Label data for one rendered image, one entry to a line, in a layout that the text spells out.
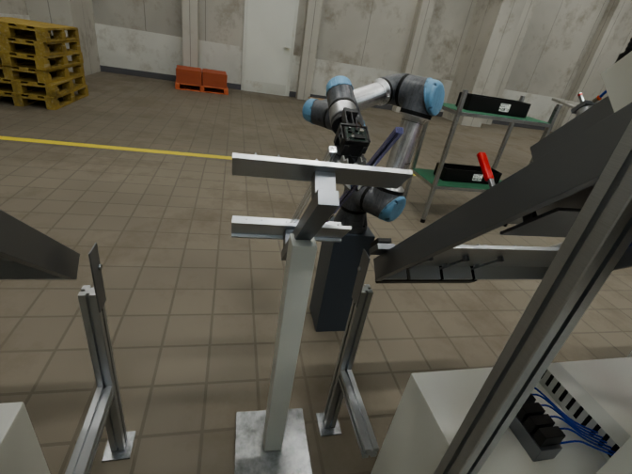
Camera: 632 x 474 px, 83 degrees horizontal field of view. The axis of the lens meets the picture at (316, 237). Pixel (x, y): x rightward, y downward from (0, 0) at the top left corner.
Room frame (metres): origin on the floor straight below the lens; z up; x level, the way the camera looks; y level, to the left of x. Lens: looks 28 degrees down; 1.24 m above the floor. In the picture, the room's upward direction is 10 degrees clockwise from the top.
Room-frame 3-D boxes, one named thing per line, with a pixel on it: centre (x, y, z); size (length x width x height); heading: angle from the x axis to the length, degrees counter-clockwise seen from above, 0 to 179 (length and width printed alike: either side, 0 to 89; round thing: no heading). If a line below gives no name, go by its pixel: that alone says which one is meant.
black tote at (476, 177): (3.23, -1.26, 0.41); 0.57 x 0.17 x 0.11; 107
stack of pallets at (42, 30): (4.91, 4.08, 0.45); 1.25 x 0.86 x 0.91; 17
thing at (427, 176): (3.23, -1.26, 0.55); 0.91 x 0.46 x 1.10; 107
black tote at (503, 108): (3.23, -1.26, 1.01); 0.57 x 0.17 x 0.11; 107
